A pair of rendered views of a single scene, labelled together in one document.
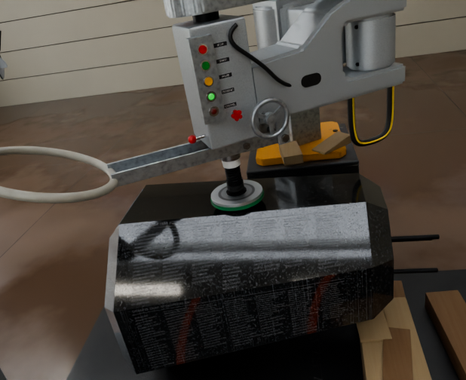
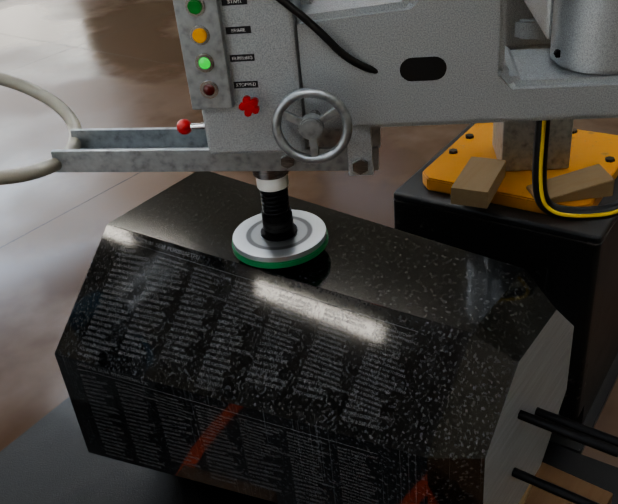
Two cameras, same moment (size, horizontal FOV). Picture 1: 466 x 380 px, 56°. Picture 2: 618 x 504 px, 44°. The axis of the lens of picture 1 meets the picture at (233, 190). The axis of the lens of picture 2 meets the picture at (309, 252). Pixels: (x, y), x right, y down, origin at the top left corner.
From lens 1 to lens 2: 0.79 m
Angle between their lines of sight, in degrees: 24
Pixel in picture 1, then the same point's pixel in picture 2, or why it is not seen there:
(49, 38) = not seen: outside the picture
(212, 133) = (210, 127)
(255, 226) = (278, 303)
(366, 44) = (577, 15)
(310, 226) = (360, 339)
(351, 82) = (519, 90)
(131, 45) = not seen: outside the picture
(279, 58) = (357, 14)
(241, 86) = (270, 54)
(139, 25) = not seen: outside the picture
